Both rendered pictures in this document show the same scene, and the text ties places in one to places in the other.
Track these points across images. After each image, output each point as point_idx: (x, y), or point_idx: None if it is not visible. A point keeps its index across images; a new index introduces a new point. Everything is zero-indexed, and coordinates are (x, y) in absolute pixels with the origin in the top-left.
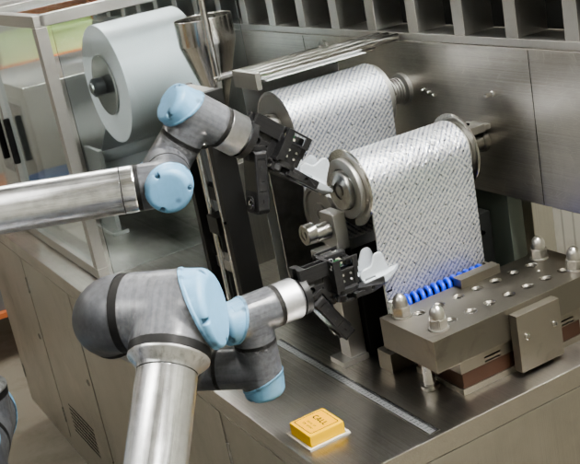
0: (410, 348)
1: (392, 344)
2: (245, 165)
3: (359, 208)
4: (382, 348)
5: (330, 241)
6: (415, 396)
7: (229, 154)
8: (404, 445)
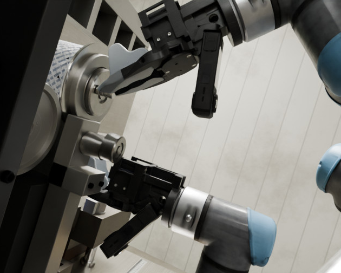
0: (116, 226)
1: (102, 238)
2: (219, 53)
3: (105, 113)
4: (59, 268)
5: (82, 158)
6: (103, 269)
7: (251, 40)
8: (165, 270)
